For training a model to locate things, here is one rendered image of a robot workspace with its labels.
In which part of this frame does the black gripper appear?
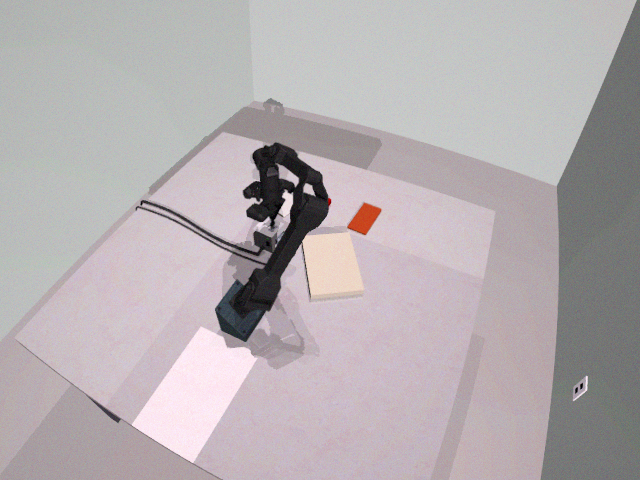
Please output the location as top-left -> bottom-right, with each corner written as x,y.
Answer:
246,179 -> 295,222

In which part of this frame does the orange flat slab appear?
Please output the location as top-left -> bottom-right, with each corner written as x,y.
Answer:
347,203 -> 381,235

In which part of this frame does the beige flat box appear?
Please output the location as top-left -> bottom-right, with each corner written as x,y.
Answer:
302,232 -> 365,299

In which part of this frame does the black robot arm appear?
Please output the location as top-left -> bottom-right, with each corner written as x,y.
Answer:
229,143 -> 329,319

